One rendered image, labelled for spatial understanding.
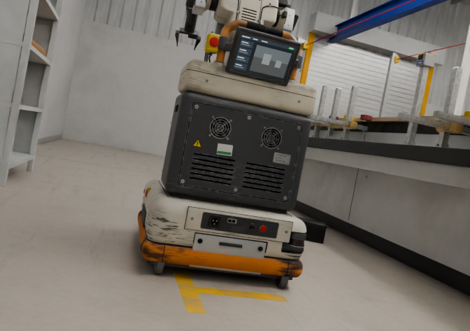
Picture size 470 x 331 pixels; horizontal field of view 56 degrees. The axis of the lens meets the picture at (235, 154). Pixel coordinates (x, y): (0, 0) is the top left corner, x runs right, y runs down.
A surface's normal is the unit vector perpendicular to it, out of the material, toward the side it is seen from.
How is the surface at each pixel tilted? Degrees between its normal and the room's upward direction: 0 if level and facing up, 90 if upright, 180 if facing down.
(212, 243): 90
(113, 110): 90
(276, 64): 115
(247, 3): 82
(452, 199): 90
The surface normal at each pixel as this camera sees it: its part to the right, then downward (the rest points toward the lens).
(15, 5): 0.25, 0.07
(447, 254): -0.95, -0.18
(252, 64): 0.14, 0.48
